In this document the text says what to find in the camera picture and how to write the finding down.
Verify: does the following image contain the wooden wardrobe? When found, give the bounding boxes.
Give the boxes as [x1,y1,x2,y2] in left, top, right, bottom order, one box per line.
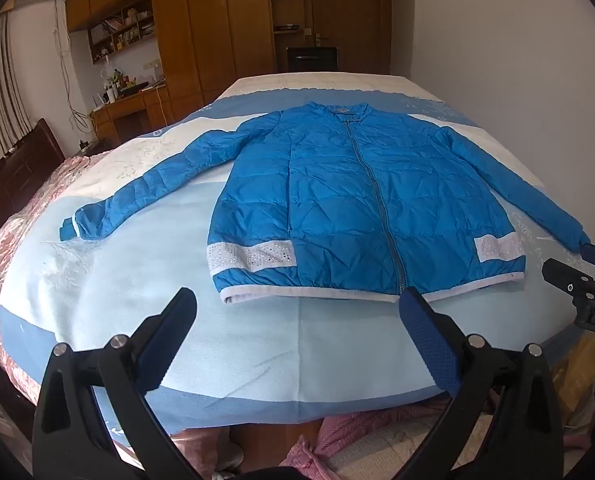
[150,0,278,122]

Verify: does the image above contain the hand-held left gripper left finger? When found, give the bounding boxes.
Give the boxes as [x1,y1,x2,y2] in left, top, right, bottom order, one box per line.
[31,287,200,480]

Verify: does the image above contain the dark nightstand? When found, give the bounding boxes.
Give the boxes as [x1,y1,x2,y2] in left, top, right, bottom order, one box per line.
[72,137,114,159]

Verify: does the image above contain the pink floral quilt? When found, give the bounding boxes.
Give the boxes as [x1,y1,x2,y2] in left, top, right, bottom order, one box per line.
[0,152,109,406]

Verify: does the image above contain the wooden door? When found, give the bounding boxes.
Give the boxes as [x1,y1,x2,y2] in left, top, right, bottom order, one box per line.
[307,0,394,74]

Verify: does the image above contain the wooden open shelf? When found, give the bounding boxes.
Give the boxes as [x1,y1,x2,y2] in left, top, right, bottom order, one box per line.
[268,0,314,74]

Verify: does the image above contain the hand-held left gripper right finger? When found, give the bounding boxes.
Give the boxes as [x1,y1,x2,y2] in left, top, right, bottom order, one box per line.
[399,286,564,480]

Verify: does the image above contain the beige curtain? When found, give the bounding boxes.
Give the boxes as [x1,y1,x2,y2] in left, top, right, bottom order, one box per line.
[0,10,34,157]

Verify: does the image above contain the wooden desk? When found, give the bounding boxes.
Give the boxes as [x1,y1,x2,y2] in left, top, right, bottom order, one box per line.
[90,81,174,147]

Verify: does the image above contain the wall cables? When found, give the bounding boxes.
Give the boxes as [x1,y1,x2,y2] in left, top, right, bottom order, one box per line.
[51,0,95,132]

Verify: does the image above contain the bed with blue-white blanket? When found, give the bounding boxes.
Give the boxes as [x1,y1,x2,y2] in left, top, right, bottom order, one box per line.
[0,72,585,453]

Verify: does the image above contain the black chair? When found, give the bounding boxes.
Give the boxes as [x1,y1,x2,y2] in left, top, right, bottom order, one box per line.
[286,46,339,73]

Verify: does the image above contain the dark wooden headboard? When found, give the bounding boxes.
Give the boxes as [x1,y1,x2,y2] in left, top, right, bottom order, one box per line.
[0,118,71,261]

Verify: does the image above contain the wooden wall cabinet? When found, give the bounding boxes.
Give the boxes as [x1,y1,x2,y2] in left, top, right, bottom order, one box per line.
[66,0,159,65]

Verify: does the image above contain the blue quilted jacket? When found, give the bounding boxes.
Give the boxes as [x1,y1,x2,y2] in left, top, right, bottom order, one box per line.
[58,101,592,306]

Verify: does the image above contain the pink checked cloth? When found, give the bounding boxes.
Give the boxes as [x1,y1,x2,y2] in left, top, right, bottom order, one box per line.
[281,399,461,480]

